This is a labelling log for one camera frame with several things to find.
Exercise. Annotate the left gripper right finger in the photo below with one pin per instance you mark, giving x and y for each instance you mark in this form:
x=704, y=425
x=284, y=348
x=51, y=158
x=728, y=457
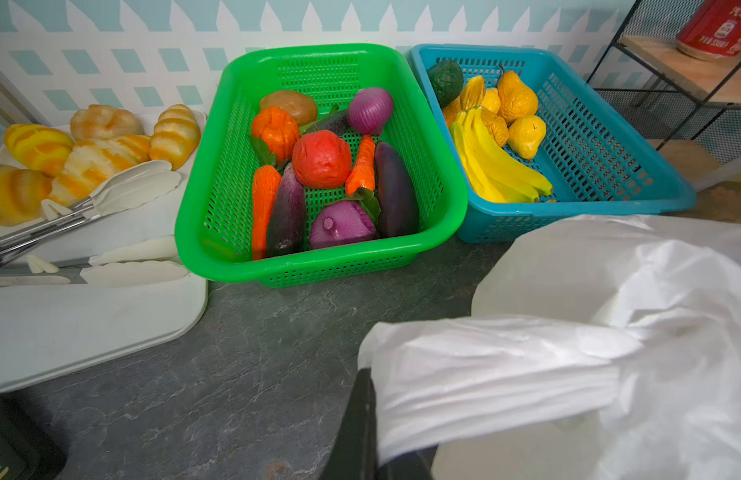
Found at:
x=415, y=465

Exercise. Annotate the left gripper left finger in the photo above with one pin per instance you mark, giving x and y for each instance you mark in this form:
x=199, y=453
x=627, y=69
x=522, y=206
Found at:
x=354, y=454

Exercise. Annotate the white plastic grocery bag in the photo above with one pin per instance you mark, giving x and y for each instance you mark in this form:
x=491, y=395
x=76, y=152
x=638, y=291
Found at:
x=598, y=347

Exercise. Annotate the purple turnip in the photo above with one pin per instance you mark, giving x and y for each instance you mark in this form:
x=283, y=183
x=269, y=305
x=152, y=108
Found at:
x=342, y=223

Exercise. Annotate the dark purple eggplant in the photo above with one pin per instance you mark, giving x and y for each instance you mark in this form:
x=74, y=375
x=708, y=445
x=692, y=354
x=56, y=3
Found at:
x=399, y=211

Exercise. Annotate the green plastic basket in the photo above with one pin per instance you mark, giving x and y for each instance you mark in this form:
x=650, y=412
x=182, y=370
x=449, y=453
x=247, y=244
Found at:
x=214, y=226

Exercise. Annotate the metal tongs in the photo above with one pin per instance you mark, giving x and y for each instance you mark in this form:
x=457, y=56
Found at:
x=148, y=262
x=127, y=190

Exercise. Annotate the small orange carrot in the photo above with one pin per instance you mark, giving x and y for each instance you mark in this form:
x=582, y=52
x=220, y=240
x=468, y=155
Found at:
x=363, y=172

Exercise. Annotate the long orange carrot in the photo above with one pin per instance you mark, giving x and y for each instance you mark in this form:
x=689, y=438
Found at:
x=264, y=188

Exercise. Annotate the red tomato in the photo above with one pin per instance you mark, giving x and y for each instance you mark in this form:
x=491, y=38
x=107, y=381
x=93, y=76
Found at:
x=322, y=160

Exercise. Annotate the banana bunch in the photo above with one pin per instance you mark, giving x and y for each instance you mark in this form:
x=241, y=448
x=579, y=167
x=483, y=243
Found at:
x=495, y=173

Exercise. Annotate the red bell pepper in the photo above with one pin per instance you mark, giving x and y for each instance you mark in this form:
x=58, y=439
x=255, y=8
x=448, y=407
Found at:
x=278, y=130

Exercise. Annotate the white cutting board tray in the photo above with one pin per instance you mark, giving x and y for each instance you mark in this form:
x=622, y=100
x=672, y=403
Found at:
x=48, y=331

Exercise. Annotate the purple onion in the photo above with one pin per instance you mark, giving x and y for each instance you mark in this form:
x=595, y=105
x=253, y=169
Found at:
x=370, y=110

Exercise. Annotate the teal plastic basket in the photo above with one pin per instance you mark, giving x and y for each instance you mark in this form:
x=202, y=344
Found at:
x=596, y=162

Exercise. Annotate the brown potato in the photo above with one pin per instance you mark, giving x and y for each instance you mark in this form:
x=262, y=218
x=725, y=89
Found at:
x=300, y=106

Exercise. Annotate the striped bread loaf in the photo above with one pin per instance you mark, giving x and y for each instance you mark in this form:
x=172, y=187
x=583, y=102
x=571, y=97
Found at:
x=176, y=136

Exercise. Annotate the yellow pear fruit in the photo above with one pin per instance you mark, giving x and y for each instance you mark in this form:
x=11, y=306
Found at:
x=516, y=99

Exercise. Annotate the green avocado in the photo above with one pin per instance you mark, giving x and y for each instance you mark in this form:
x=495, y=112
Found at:
x=446, y=78

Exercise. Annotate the round bread roll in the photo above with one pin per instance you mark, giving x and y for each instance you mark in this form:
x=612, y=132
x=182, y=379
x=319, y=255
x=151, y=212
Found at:
x=103, y=122

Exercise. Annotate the left red cola can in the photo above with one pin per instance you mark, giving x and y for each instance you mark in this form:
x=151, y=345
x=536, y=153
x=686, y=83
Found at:
x=714, y=32

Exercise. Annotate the black wire wooden shelf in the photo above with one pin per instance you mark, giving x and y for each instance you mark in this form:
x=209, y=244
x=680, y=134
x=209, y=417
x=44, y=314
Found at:
x=667, y=95

